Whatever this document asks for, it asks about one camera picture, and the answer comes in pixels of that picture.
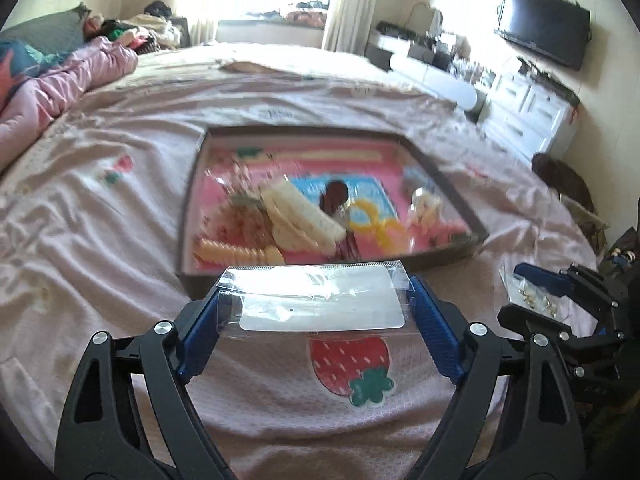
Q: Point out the pink strawberry bed sheet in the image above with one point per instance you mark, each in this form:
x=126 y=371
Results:
x=100 y=240

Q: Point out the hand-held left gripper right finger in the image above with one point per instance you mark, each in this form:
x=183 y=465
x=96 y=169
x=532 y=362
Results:
x=437 y=335

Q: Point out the sheer white curtain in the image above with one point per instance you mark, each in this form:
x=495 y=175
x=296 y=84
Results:
x=197 y=15

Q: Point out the yellow spiral hair clip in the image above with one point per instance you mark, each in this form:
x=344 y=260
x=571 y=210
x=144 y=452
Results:
x=230 y=251

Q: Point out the clear bag with white card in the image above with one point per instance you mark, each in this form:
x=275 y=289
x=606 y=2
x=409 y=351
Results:
x=320 y=305

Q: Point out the red hairpins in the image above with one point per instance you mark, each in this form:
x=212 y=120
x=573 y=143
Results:
x=346 y=247

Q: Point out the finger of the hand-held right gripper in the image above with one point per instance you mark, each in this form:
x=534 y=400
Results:
x=545 y=280
x=530 y=321

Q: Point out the black wall television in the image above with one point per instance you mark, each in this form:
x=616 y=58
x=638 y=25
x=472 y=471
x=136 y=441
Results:
x=542 y=25

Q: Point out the white drawer dresser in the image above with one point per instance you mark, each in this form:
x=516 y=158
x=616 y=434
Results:
x=530 y=110

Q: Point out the dark box with pink inside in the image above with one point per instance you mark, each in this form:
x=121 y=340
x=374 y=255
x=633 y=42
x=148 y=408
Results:
x=350 y=166

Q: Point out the white vanity desk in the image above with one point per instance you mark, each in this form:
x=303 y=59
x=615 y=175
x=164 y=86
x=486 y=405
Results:
x=430 y=72

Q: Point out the small bag of earrings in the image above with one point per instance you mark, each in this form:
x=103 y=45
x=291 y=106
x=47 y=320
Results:
x=530 y=302

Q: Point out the pink quilt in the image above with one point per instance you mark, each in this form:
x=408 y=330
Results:
x=65 y=85

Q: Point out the heart-shaped mirror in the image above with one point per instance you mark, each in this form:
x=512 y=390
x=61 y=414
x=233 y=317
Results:
x=425 y=17

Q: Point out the cream curtain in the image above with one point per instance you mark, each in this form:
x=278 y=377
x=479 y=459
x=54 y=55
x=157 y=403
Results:
x=350 y=5

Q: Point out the pile of clothes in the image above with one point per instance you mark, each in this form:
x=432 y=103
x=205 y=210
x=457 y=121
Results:
x=145 y=30

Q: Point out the clothes on window sill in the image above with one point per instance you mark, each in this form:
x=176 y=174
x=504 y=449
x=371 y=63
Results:
x=307 y=16

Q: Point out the white hair claw clip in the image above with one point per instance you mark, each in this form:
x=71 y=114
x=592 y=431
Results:
x=300 y=220

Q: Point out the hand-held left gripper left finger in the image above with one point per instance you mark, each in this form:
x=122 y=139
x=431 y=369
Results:
x=200 y=335

